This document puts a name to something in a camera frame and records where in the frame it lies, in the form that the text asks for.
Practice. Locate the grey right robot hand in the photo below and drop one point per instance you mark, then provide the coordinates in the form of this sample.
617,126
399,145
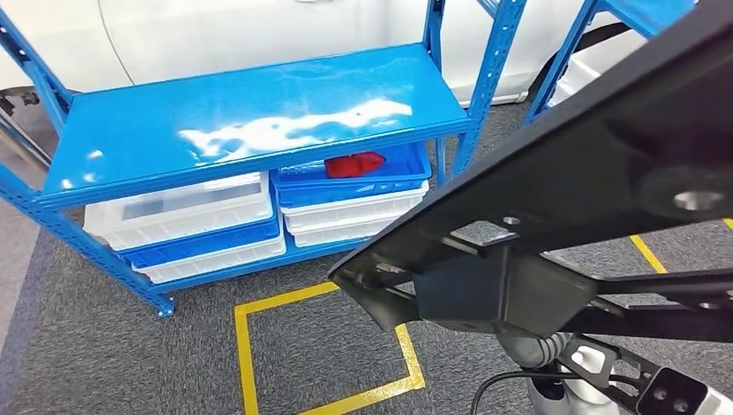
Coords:
518,349

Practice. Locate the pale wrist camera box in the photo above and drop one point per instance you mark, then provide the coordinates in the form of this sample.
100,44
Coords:
670,395

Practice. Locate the black plastic mounting plate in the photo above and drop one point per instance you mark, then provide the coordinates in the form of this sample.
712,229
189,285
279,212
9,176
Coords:
572,172

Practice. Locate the blue rack with casters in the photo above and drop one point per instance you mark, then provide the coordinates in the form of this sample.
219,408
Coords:
563,57

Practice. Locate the black camera bracket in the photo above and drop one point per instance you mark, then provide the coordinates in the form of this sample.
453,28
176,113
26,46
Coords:
630,375

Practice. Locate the red plastic part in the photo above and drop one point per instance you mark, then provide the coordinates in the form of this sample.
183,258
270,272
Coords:
355,165

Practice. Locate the white car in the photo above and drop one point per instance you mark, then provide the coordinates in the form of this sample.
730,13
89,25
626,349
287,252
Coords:
258,28

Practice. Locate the blue metal shelf rack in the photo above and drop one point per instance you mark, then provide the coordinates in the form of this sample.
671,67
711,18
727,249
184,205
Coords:
172,114

